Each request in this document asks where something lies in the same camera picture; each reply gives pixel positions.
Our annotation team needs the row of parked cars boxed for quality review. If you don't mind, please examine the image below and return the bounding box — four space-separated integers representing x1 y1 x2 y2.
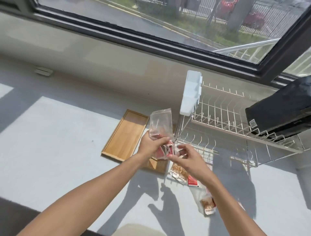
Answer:
213 0 268 30

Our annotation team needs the brown snack packet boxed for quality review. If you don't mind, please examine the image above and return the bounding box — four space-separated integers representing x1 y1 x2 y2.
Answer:
200 194 217 216
169 162 189 185

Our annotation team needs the person's right forearm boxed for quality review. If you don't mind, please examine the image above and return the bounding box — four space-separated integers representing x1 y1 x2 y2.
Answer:
203 175 268 236

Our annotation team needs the white wall fitting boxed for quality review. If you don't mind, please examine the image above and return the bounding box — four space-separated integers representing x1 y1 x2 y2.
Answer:
34 66 53 77

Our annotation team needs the clear plastic bag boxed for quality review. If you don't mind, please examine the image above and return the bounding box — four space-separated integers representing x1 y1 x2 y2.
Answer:
190 186 217 216
148 109 173 141

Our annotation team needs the white stair railing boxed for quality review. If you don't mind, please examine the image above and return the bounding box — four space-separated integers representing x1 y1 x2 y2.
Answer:
213 38 311 77

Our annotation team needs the person's left forearm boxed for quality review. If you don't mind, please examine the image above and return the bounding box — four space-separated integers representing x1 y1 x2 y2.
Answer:
17 153 146 236

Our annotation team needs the person's left hand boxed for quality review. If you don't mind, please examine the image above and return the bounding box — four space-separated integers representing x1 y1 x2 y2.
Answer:
137 132 172 162

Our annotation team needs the white wire dish rack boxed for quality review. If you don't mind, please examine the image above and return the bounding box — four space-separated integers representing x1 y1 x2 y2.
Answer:
174 81 305 168

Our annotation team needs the person's right hand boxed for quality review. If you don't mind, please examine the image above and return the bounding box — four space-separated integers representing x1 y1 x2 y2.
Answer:
167 143 214 185

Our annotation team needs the beige shirt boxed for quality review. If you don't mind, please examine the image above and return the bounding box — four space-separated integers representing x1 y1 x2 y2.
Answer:
114 223 168 236

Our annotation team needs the black window frame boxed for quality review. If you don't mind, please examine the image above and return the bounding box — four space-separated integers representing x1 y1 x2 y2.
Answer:
0 0 311 88

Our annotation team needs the black metal fence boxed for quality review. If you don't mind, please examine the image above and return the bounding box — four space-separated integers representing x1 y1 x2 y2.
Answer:
194 0 311 37

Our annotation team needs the bamboo tray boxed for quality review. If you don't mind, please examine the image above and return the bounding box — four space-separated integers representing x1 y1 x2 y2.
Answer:
143 124 176 174
101 109 149 162

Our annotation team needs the white plastic utensil holder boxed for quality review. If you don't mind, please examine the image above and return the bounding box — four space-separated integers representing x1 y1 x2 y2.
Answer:
179 70 202 117

